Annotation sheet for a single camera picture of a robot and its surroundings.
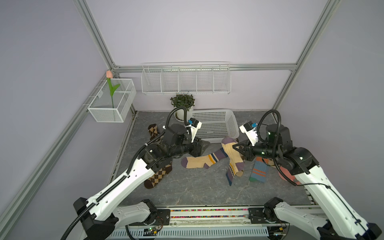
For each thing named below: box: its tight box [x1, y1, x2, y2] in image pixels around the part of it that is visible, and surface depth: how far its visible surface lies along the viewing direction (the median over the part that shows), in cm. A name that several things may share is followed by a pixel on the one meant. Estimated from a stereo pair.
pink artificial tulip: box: [106, 70, 121, 109], surface depth 86 cm
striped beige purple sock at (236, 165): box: [221, 137, 245, 186], surface depth 68 cm
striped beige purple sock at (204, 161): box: [181, 147, 229, 169], surface depth 95 cm
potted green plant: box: [170, 94, 195, 122], surface depth 106 cm
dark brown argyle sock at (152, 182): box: [144, 161, 173, 189], surface depth 88 cm
